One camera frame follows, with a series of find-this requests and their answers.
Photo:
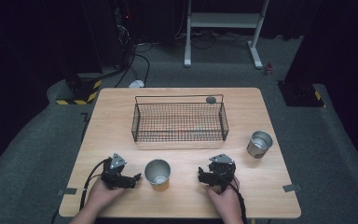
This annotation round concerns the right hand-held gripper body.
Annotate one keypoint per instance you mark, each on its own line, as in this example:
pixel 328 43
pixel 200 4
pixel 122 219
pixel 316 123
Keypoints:
pixel 222 171

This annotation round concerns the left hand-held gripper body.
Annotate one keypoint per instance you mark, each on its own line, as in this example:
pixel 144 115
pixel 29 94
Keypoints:
pixel 115 172

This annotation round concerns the orange metal cup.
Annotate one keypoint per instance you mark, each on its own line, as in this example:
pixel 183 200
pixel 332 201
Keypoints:
pixel 157 172

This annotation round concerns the silver metal cup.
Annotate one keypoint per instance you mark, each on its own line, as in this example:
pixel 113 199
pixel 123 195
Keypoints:
pixel 260 143

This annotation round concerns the person's left hand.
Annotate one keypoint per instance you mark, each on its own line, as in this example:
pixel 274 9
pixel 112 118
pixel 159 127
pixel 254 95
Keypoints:
pixel 103 196

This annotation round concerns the person's right hand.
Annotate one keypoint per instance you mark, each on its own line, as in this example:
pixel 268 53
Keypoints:
pixel 225 200

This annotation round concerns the grey tape strip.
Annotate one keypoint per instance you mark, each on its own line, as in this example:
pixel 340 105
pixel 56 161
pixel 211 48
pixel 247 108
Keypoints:
pixel 292 188
pixel 67 191

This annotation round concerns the grey round disc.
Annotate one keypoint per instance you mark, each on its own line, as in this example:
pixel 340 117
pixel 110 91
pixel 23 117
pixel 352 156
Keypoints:
pixel 211 100

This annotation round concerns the black yellow striped stand base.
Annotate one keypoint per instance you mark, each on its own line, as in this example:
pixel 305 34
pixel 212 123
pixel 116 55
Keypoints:
pixel 80 90

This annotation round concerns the white power adapter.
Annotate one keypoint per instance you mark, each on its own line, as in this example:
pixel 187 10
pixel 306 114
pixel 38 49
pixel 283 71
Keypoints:
pixel 136 83

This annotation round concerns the black stand base yellow mark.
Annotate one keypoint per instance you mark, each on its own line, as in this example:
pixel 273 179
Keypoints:
pixel 301 95

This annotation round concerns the dark equipment rack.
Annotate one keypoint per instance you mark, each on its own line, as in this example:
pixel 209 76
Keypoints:
pixel 118 31

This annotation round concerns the white metal stand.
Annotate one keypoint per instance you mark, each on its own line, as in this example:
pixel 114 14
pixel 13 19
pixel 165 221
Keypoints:
pixel 223 20

